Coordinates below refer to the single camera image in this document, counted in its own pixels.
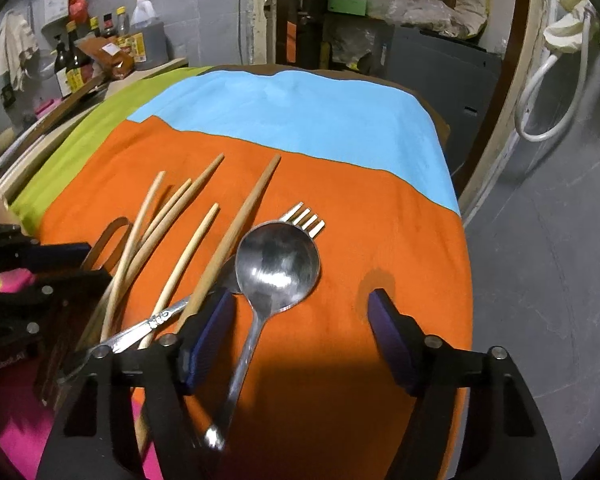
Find large clear plastic jug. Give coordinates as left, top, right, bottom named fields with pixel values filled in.
left=129, top=0, right=163, bottom=71

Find white hose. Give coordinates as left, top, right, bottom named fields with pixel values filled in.
left=514, top=7, right=598, bottom=143

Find white wall box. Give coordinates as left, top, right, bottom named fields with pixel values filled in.
left=42, top=0, right=73, bottom=23

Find white hanging towel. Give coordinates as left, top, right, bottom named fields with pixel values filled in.
left=0, top=10, right=38, bottom=92

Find pale rubber gloves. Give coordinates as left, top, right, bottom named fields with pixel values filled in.
left=544, top=0, right=600, bottom=71

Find grey cabinet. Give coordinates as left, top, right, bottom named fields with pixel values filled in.
left=390, top=25, right=503, bottom=181

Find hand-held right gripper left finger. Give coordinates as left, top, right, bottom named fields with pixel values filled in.
left=35, top=290, right=237, bottom=480

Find metal fork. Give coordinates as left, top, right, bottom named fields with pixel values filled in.
left=279, top=202, right=327, bottom=237

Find clear plastic bag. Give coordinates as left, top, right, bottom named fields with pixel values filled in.
left=385, top=0, right=468, bottom=38

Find multicoloured table cloth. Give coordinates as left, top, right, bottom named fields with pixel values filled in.
left=0, top=62, right=473, bottom=480

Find dark wine bottle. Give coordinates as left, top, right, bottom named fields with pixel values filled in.
left=54, top=35, right=73, bottom=98

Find wooden cutting board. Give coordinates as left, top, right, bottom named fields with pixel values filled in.
left=35, top=74, right=116, bottom=133

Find green box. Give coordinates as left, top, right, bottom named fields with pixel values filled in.
left=327, top=0, right=370, bottom=17

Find large metal spoon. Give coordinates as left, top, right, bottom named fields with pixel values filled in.
left=202, top=220, right=323, bottom=453

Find wooden chopstick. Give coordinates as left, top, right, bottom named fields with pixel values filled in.
left=87, top=153, right=226, bottom=346
left=100, top=171, right=167, bottom=343
left=105, top=178, right=193, bottom=311
left=135, top=153, right=282, bottom=453
left=137, top=203, right=220, bottom=351

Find brown packet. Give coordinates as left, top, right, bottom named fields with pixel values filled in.
left=77, top=37, right=136, bottom=81

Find dark bottle yellow label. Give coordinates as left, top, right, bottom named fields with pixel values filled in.
left=64, top=21, right=93, bottom=92

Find wooden door frame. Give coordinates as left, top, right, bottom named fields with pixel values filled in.
left=252, top=0, right=556, bottom=221

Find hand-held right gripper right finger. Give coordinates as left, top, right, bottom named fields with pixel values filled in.
left=367, top=288, right=563, bottom=480

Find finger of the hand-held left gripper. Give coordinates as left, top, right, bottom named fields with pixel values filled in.
left=0, top=224, right=93, bottom=279
left=0, top=269, right=114, bottom=347

